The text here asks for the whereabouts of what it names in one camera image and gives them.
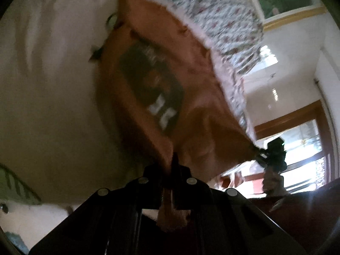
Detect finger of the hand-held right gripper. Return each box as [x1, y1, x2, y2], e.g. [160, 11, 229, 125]
[250, 149, 267, 166]

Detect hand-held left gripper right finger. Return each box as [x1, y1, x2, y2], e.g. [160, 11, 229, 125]
[172, 153, 306, 255]

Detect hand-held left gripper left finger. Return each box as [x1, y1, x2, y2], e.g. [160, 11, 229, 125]
[29, 163, 173, 255]

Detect orange t-shirt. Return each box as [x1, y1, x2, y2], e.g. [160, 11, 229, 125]
[93, 0, 258, 232]

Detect person's right hand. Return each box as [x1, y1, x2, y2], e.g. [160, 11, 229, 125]
[262, 169, 287, 195]

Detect wooden-framed window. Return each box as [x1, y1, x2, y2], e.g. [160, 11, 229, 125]
[254, 99, 336, 194]

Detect dark red cloth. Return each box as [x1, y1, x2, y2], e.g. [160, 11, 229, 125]
[250, 177, 340, 255]

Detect green striped cloth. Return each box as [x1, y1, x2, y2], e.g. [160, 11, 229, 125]
[0, 163, 41, 205]

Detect floral quilt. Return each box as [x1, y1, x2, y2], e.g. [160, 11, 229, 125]
[80, 0, 265, 141]

